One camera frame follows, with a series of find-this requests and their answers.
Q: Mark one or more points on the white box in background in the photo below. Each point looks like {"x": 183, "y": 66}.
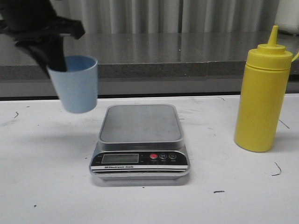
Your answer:
{"x": 287, "y": 16}

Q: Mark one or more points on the silver electronic kitchen scale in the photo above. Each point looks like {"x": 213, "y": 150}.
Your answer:
{"x": 140, "y": 142}

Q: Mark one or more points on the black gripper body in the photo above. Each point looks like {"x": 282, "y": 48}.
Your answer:
{"x": 26, "y": 16}

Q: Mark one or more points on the light blue plastic cup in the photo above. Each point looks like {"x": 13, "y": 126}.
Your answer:
{"x": 77, "y": 88}

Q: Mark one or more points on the yellow squeeze bottle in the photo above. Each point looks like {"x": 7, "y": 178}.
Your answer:
{"x": 264, "y": 84}

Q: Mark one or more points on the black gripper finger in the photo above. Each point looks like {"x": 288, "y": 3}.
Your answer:
{"x": 47, "y": 51}
{"x": 60, "y": 26}

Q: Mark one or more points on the grey stone counter ledge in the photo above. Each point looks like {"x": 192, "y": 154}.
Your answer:
{"x": 141, "y": 64}

